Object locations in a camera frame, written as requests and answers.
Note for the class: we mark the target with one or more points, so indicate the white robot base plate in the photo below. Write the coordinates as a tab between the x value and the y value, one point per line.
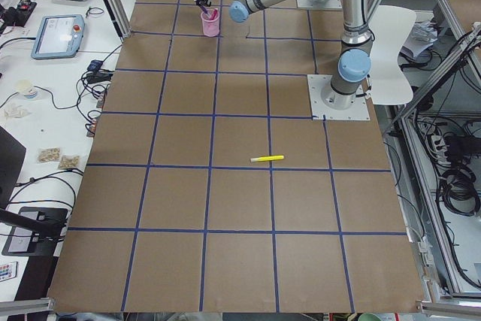
326	104

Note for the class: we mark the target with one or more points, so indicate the yellow highlighter pen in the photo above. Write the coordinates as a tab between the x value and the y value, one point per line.
267	158

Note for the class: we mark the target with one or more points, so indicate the purple highlighter pen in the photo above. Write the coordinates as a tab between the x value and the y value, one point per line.
204	10

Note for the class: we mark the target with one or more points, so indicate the pink mesh pen cup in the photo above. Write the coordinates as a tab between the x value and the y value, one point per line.
210	28

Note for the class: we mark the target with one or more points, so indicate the white plastic chair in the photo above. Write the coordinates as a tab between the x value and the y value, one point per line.
391	26

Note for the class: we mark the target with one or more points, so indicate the pink highlighter pen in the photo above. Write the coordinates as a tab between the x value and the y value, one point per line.
214	14

